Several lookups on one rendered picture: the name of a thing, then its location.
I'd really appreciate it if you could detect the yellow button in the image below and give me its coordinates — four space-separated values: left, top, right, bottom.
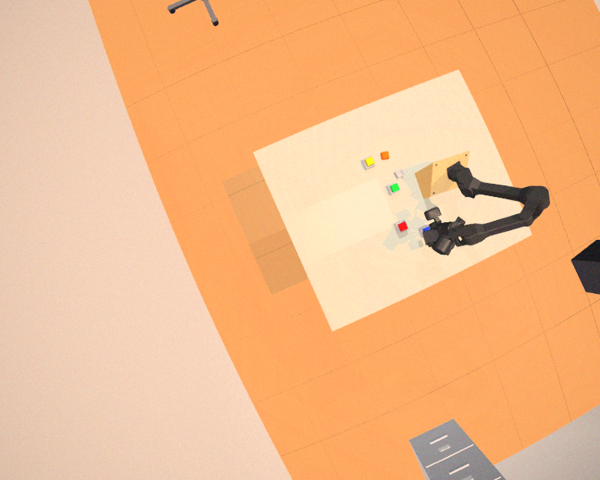
361 156 376 170

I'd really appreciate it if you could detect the red button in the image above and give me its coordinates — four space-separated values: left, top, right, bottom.
394 220 409 234

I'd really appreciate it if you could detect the green button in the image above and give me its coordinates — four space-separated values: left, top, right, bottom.
386 182 401 195

